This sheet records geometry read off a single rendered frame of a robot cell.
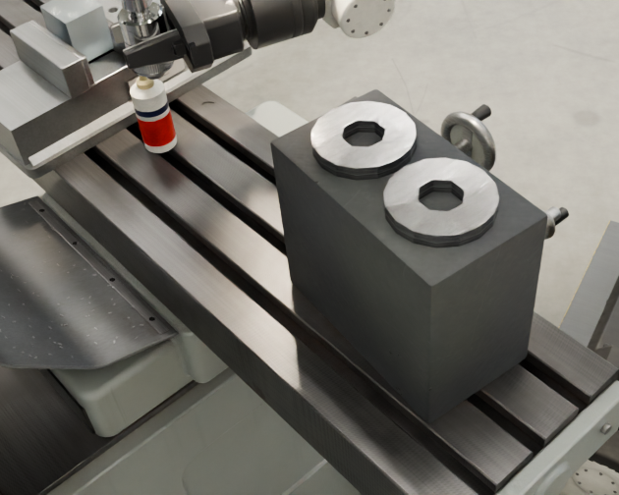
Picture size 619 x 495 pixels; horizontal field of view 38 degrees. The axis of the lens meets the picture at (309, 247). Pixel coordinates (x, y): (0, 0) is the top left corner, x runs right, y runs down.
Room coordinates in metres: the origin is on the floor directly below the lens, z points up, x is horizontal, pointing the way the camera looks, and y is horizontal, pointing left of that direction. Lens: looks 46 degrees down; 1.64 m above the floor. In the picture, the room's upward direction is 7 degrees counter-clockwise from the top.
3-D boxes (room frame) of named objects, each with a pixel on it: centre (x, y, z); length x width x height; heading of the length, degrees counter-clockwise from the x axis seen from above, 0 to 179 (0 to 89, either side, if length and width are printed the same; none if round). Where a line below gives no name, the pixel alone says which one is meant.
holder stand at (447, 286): (0.55, -0.08, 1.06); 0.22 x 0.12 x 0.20; 30
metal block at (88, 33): (0.97, 0.25, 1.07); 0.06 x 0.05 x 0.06; 38
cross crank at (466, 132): (1.13, -0.26, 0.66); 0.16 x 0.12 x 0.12; 126
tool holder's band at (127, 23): (0.83, 0.15, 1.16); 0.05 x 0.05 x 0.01
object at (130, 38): (0.83, 0.15, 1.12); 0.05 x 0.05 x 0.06
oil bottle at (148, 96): (0.87, 0.16, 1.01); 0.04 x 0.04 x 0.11
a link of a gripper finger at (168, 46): (0.80, 0.13, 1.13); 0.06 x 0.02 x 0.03; 107
